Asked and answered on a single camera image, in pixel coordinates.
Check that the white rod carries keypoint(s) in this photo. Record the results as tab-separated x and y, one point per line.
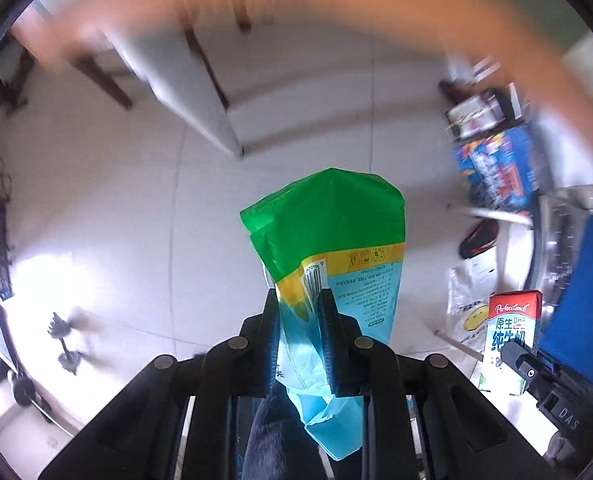
501	216
459	345

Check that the person in dark fleece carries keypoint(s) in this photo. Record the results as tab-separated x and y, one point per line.
271	440

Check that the green blue plastic packaging bag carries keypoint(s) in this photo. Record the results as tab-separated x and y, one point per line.
326	220

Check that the red black slipper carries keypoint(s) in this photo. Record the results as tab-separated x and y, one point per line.
476	240

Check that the black wheeled equipment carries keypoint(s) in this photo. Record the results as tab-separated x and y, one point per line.
21	390

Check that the black printed box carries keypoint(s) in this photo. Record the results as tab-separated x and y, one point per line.
479	112

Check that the clear smiley plastic bag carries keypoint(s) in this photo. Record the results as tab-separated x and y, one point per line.
469	310

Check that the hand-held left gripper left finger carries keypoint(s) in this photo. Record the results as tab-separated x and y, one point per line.
272	325

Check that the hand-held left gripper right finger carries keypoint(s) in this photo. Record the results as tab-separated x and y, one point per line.
328	325

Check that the blue cushion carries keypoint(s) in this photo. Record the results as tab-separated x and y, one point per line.
586	300

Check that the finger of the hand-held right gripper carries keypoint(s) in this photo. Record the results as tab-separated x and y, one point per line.
521	367

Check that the dark wooden stand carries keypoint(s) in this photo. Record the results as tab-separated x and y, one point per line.
6	85

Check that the blue printed box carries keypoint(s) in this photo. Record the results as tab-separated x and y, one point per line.
496	165

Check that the small metal dumbbell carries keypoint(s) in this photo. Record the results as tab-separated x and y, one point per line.
66	345

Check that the white green milk carton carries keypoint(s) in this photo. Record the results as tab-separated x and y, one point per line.
506	325

